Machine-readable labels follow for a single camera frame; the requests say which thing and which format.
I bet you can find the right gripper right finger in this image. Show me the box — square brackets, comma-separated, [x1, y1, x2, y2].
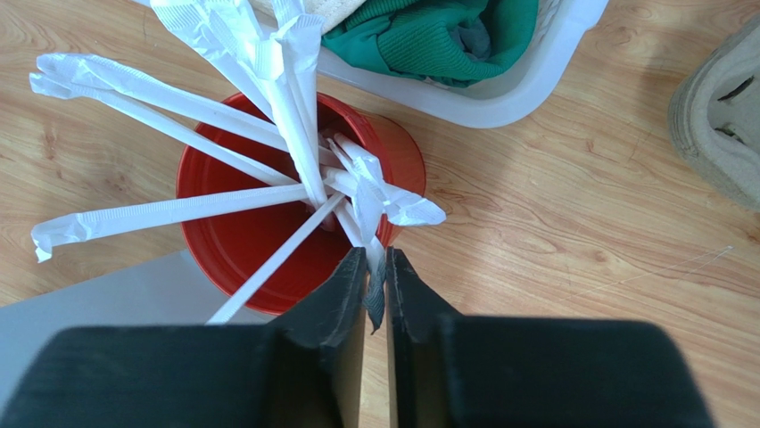
[385, 247, 460, 427]

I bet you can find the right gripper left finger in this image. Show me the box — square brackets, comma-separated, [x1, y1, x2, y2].
[265, 248, 367, 427]

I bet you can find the white straw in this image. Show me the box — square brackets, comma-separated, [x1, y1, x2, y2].
[322, 133, 385, 331]

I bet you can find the white paper bag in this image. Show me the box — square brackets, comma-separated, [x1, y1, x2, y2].
[0, 249, 274, 411]

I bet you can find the red cup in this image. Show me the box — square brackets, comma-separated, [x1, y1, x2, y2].
[177, 94, 426, 315]

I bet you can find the green cloth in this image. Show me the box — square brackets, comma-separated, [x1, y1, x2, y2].
[322, 0, 540, 87]

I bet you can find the beige hat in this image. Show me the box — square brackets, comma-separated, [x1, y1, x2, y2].
[250, 0, 365, 34]

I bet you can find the white plastic basket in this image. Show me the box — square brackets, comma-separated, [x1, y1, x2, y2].
[317, 0, 607, 129]

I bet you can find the bottom pulp cup carrier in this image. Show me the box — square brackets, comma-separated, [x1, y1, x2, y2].
[667, 15, 759, 212]

